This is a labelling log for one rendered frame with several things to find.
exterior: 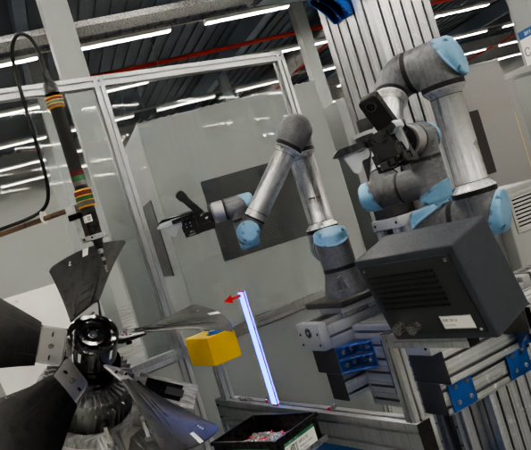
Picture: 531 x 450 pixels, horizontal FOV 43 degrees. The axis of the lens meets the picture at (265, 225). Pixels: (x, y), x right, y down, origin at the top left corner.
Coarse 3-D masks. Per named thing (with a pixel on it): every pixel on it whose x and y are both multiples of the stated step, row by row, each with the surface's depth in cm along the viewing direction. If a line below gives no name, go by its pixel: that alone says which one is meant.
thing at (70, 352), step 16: (80, 320) 160; (96, 320) 161; (80, 336) 157; (112, 336) 159; (80, 352) 153; (96, 352) 154; (112, 352) 158; (80, 368) 157; (96, 368) 157; (96, 384) 160
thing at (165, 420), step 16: (128, 384) 153; (144, 400) 151; (160, 400) 156; (144, 416) 145; (160, 416) 149; (176, 416) 153; (192, 416) 158; (160, 432) 144; (176, 432) 147; (208, 432) 154; (160, 448) 140; (176, 448) 142
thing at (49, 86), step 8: (48, 72) 166; (48, 80) 166; (48, 88) 165; (56, 88) 166; (88, 208) 166; (88, 216) 165; (96, 216) 167; (88, 224) 165; (96, 224) 166; (88, 232) 166; (96, 232) 166; (96, 240) 166; (96, 248) 166
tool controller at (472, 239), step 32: (448, 224) 125; (480, 224) 119; (384, 256) 128; (416, 256) 121; (448, 256) 115; (480, 256) 117; (384, 288) 132; (416, 288) 125; (448, 288) 119; (480, 288) 116; (512, 288) 120; (416, 320) 130; (448, 320) 123; (480, 320) 117; (512, 320) 119
